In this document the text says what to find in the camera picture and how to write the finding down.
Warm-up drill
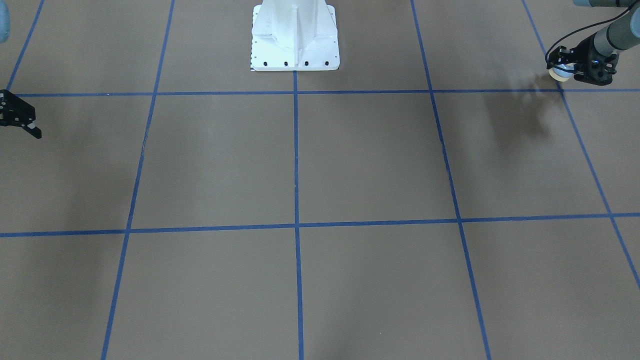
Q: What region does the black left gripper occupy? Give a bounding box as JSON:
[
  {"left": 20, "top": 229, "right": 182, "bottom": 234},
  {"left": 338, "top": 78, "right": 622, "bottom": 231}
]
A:
[{"left": 547, "top": 39, "right": 619, "bottom": 86}]

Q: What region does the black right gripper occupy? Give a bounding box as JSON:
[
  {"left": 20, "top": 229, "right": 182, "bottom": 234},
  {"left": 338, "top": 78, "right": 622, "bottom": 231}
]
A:
[{"left": 0, "top": 89, "right": 42, "bottom": 139}]

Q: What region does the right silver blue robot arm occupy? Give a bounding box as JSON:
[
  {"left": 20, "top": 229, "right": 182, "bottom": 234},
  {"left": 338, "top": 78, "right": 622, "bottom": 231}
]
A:
[{"left": 0, "top": 0, "right": 42, "bottom": 139}]

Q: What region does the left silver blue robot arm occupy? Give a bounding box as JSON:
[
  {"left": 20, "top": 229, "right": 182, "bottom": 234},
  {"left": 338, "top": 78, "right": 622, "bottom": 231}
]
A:
[{"left": 544, "top": 0, "right": 640, "bottom": 86}]

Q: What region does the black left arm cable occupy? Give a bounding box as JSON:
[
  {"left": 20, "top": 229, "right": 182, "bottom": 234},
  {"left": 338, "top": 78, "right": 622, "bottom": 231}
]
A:
[{"left": 544, "top": 10, "right": 636, "bottom": 63}]

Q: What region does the white pedestal column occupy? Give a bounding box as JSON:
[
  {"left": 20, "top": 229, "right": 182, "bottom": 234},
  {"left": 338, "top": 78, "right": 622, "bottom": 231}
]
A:
[{"left": 250, "top": 0, "right": 341, "bottom": 72}]

